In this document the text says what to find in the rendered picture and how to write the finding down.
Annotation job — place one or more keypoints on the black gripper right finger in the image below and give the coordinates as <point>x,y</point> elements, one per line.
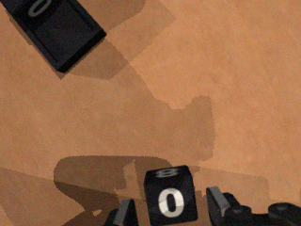
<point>227,211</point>

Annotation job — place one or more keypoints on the black number cube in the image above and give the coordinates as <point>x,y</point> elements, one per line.
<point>30,11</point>
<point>170,196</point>

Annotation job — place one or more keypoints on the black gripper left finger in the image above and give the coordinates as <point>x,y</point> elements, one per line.
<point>125,215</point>

